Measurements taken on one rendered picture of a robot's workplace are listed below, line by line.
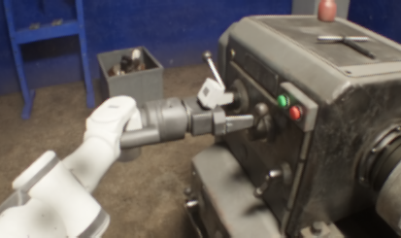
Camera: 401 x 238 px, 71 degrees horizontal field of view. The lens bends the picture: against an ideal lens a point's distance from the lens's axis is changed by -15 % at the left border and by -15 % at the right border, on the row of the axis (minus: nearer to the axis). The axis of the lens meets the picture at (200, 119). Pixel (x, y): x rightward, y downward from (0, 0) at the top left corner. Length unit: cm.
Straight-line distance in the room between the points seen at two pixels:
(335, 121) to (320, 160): 11
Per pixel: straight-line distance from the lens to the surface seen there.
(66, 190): 43
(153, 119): 63
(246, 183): 113
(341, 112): 72
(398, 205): 80
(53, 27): 333
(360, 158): 88
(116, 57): 317
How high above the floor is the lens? 159
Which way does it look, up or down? 32 degrees down
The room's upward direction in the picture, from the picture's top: 1 degrees clockwise
